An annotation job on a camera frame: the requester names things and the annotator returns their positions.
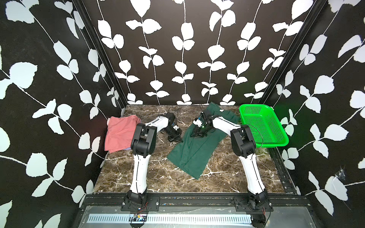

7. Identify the black front aluminium rail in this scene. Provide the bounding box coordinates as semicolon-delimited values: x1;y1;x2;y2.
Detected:
81;193;311;214

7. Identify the dark green t-shirt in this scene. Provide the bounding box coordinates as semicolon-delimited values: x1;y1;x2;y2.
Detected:
166;102;241;180

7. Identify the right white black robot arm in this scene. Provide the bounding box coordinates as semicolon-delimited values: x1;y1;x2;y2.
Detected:
191;110;269;211

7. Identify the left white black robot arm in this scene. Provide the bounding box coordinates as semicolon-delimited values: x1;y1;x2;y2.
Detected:
126;112;183;206

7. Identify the small electronics board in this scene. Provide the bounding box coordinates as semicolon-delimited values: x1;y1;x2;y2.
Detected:
130;214;148;223

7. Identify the pink folded t-shirt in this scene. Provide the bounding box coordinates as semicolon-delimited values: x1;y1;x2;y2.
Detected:
105;115;141;153

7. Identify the black right side rail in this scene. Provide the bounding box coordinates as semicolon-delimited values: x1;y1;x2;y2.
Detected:
268;148;297;195

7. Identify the black corner frame post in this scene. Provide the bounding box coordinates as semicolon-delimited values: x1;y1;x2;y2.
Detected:
72;0;128;111
258;0;327;104

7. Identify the green plastic basket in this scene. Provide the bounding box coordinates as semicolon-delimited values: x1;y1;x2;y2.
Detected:
239;104;289;148

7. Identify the black corner frame post left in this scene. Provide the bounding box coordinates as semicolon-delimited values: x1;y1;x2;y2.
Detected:
72;0;128;111

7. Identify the black corner frame post right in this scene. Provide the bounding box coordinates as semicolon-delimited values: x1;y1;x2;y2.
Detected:
258;0;327;104

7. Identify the white slotted cable duct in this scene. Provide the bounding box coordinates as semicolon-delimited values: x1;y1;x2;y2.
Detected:
86;214;252;226

